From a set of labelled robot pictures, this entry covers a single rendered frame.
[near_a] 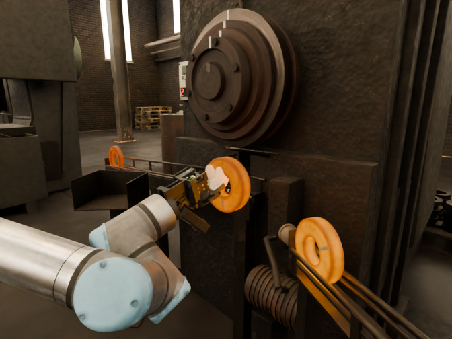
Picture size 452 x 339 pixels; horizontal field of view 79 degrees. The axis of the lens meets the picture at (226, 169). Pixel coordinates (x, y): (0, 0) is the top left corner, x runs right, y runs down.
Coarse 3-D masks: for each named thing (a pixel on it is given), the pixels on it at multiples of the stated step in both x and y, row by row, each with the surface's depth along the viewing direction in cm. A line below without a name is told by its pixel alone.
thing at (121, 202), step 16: (96, 176) 136; (112, 176) 137; (128, 176) 135; (144, 176) 130; (80, 192) 124; (96, 192) 136; (112, 192) 139; (128, 192) 116; (144, 192) 130; (80, 208) 123; (96, 208) 121; (112, 208) 119; (128, 208) 116
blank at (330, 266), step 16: (304, 224) 68; (320, 224) 62; (304, 240) 68; (320, 240) 61; (336, 240) 59; (304, 256) 68; (320, 256) 62; (336, 256) 58; (320, 272) 62; (336, 272) 59
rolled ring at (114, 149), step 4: (112, 148) 183; (116, 148) 180; (112, 152) 187; (116, 152) 179; (120, 152) 180; (112, 156) 189; (116, 156) 180; (120, 156) 179; (112, 160) 190; (120, 160) 178; (112, 164) 189; (120, 164) 179; (116, 168) 183
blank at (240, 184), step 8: (216, 160) 76; (224, 160) 74; (232, 160) 73; (224, 168) 74; (232, 168) 72; (240, 168) 72; (232, 176) 72; (240, 176) 71; (248, 176) 72; (232, 184) 73; (240, 184) 71; (248, 184) 72; (224, 192) 79; (232, 192) 73; (240, 192) 71; (248, 192) 72; (216, 200) 78; (224, 200) 76; (232, 200) 74; (240, 200) 72; (224, 208) 76; (232, 208) 74; (240, 208) 75
